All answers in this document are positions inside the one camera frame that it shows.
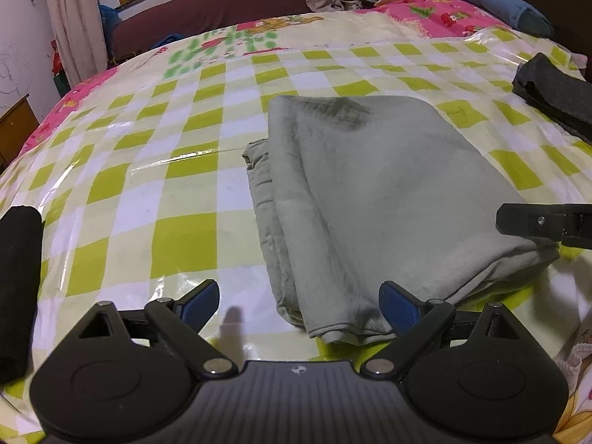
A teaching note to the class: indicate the green checked floral bedsheet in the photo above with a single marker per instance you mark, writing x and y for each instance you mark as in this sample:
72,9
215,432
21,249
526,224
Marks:
439,14

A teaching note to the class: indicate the blue bag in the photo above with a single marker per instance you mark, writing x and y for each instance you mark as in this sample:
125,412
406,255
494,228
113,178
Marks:
108,27

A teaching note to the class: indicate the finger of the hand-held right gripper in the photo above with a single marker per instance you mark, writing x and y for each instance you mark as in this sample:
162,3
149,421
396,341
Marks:
532,222

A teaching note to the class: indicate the maroon sofa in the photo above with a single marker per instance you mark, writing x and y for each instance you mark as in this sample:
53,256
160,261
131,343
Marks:
208,14

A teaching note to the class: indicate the blue rolled cloth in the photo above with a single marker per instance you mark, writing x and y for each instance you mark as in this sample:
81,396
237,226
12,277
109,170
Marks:
490,2

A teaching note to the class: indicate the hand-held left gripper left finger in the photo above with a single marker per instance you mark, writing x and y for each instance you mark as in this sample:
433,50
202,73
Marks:
202,306

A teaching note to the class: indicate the wooden cabinet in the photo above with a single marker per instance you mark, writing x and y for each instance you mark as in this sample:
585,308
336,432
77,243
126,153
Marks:
18,125

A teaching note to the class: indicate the black rolled cloth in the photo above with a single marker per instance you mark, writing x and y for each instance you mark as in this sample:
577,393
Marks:
18,286

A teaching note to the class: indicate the green checkered plastic sheet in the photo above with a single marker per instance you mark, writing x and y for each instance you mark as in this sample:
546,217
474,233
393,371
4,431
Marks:
138,194

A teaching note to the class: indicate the dark grey folded cloth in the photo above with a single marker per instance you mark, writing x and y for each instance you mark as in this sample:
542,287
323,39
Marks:
555,88

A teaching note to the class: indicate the beige long curtain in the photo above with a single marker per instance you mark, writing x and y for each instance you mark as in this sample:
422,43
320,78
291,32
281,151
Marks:
74,18

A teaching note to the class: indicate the grey-green pants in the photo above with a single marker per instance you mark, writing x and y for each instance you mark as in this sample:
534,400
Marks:
370,185

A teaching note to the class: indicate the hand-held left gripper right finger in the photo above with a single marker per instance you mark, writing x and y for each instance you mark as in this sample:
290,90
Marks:
398,311

